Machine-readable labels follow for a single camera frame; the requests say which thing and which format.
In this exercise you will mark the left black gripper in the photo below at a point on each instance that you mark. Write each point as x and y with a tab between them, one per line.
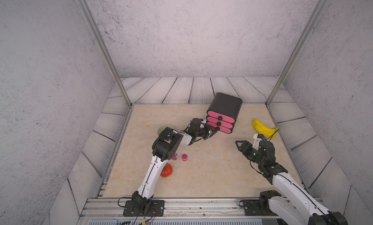
207	129

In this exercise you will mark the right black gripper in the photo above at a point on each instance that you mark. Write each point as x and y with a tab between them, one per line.
247	145

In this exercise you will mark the pink bottom drawer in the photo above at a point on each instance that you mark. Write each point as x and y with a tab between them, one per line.
223	127

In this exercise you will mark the pink drawer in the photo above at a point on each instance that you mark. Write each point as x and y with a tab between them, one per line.
221	117
223	127
215	122

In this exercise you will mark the pink top drawer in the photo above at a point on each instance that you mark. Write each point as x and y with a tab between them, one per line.
221	117

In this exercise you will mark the black drawer cabinet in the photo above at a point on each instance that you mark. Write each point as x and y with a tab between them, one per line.
226	104

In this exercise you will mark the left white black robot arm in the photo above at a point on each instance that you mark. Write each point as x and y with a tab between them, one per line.
163	150

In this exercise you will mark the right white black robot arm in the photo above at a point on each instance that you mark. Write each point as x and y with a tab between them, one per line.
292	203

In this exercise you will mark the pink middle drawer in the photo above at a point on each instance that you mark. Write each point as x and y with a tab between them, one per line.
215	122

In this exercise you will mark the yellow banana bunch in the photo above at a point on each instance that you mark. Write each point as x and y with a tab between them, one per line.
263	130

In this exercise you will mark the light green bowl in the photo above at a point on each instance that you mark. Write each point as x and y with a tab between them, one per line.
163	127

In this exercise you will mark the red tomato toy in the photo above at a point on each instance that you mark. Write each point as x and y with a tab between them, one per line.
167	170

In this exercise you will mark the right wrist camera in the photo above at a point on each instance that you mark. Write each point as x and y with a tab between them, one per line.
257	139

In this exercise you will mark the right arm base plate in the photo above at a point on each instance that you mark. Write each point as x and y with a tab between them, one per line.
256	209

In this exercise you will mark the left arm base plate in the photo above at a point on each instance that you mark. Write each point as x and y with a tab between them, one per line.
147	209

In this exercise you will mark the front aluminium rail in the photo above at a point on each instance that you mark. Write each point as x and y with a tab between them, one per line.
177	211

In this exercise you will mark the right metal frame post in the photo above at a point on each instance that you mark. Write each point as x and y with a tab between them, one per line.
316	13

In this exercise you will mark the metal frame post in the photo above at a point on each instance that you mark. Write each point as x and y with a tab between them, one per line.
316	13
102	47

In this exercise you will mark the left metal frame post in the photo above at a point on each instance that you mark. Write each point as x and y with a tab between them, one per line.
102	47

